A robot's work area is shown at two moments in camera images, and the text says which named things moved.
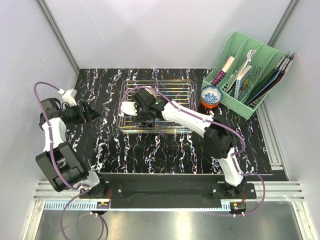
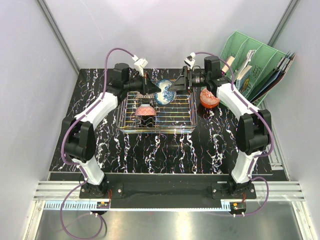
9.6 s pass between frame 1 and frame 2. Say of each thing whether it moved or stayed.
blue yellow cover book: stayed
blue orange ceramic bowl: moved
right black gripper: moved
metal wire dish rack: stayed
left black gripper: moved
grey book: stayed
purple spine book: stayed
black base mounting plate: stayed
